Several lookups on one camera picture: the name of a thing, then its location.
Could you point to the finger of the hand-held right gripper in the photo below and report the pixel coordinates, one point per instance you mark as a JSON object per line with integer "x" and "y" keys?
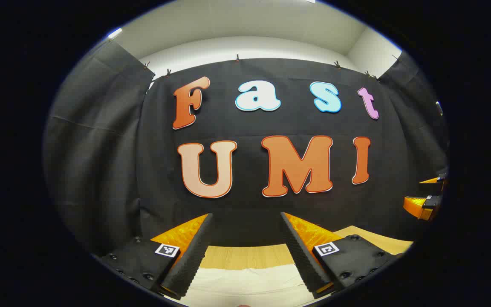
{"x": 439, "y": 181}
{"x": 418, "y": 205}

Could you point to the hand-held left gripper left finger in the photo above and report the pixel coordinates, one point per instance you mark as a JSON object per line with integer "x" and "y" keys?
{"x": 194, "y": 256}

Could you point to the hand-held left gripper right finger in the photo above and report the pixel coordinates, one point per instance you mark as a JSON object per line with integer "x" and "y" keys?
{"x": 301, "y": 256}

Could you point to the dark grey side curtain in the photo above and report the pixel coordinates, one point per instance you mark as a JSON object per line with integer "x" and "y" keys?
{"x": 424, "y": 123}
{"x": 96, "y": 149}

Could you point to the row of small curtain clips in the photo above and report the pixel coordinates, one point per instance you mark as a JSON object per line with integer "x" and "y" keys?
{"x": 237, "y": 57}

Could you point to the ceiling light strip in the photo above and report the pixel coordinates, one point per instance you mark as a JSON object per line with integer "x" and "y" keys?
{"x": 115, "y": 33}

